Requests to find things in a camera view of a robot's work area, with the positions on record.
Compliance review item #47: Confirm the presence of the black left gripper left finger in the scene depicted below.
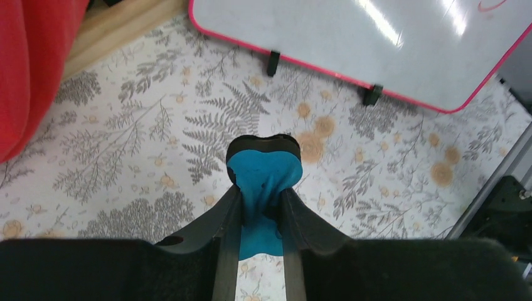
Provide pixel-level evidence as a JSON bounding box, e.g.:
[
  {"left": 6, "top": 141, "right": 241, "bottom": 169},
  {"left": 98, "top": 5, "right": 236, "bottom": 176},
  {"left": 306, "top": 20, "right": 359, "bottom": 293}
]
[{"left": 156, "top": 186, "right": 243, "bottom": 300}]

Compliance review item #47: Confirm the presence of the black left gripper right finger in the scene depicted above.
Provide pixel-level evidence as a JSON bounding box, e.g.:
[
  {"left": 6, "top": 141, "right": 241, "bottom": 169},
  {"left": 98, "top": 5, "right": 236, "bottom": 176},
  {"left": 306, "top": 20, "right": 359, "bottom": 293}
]
[{"left": 280, "top": 188, "right": 354, "bottom": 300}]

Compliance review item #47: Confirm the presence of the blue whiteboard eraser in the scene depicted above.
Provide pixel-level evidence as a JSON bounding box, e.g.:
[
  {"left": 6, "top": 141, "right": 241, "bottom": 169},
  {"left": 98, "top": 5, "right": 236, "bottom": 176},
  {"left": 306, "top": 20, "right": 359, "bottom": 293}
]
[{"left": 225, "top": 134, "right": 303, "bottom": 260}]

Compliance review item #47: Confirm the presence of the pink framed whiteboard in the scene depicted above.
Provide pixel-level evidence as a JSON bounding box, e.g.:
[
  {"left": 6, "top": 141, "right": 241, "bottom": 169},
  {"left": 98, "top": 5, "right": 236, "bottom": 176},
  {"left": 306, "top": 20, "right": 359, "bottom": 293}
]
[{"left": 188, "top": 0, "right": 531, "bottom": 114}]

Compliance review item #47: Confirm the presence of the floral table cloth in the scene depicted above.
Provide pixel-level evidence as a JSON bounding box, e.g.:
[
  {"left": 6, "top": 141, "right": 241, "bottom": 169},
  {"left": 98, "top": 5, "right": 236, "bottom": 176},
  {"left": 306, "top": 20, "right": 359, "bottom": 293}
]
[{"left": 1, "top": 16, "right": 531, "bottom": 300}]

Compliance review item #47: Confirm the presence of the wooden clothes rack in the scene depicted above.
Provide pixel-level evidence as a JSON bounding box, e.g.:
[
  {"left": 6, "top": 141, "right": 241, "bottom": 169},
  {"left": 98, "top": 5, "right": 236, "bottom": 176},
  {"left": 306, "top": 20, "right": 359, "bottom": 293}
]
[{"left": 61, "top": 0, "right": 188, "bottom": 81}]

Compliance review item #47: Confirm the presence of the red tank top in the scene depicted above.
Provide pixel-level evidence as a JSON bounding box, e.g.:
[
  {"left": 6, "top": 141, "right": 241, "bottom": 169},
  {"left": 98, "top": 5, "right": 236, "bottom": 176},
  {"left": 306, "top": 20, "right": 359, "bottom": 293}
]
[{"left": 1, "top": 0, "right": 88, "bottom": 162}]

